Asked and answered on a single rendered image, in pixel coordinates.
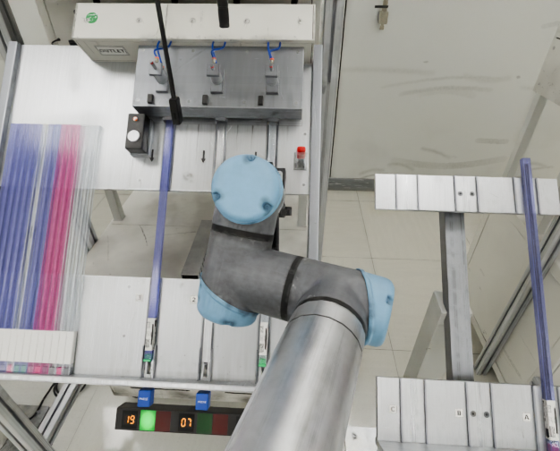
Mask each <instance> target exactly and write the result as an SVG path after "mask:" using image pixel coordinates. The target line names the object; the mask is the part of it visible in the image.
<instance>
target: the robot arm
mask: <svg viewBox="0 0 560 451"><path fill-rule="evenodd" d="M278 171H281V172H282V173H283V181H282V178H281V175H280V174H279V172H278ZM285 186H286V170H285V168H276V167H275V166H274V164H273V162H267V161H266V160H265V159H263V158H261V157H258V156H254V155H253V154H251V155H250V154H242V155H237V156H234V157H230V158H228V159H227V160H226V161H225V162H224V163H222V164H221V165H220V167H219V168H218V169H217V170H216V172H215V174H214V176H213V179H212V184H211V194H212V198H213V201H214V202H215V210H214V215H213V219H212V227H211V231H210V236H209V240H208V248H207V253H206V257H205V261H204V266H203V270H202V272H201V273H200V276H199V291H198V302H197V308H198V311H199V314H200V315H201V316H202V317H203V318H205V319H207V320H209V321H211V322H213V323H216V324H219V325H228V326H231V327H236V328H240V327H247V326H249V325H251V324H253V323H254V322H255V321H256V319H257V316H258V315H259V314H263V315H266V316H269V317H272V318H275V319H280V320H284V321H287V322H288V323H287V325H286V327H285V329H284V332H283V334H282V335H281V337H280V339H279V341H278V343H277V345H276V348H275V350H274V351H273V353H272V355H271V357H270V359H269V361H268V363H267V366H266V368H265V369H264V371H263V373H262V375H261V377H260V379H259V382H258V384H257V386H256V387H255V389H254V391H253V393H252V395H251V397H250V400H249V402H248V403H247V405H246V407H245V409H244V411H243V413H242V416H241V418H240V420H239V421H238V423H237V425H236V427H235V429H234V431H233V434H232V436H231V437H230V439H229V441H228V443H227V445H226V447H225V450H224V451H343V448H344V440H345V435H346V431H347V427H348V422H349V418H350V413H351V409H352V401H353V397H354V392H355V388H356V383H357V379H358V375H359V370H360V366H361V358H362V354H363V349H364V346H365V345H370V346H374V347H379V346H381V345H382V344H383V343H384V341H385V339H386V333H387V330H388V325H389V321H390V317H391V312H392V308H393V302H394V297H395V287H394V284H393V283H392V281H391V280H389V279H388V278H386V277H381V276H377V275H374V274H370V273H368V272H365V271H364V270H363V269H361V268H356V269H353V268H346V267H342V266H338V265H335V264H331V263H326V262H323V261H319V260H313V259H309V258H305V257H302V256H298V255H293V254H290V253H286V252H282V251H279V218H280V217H285V216H291V215H292V207H286V206H285V204H284V199H285Z"/></svg>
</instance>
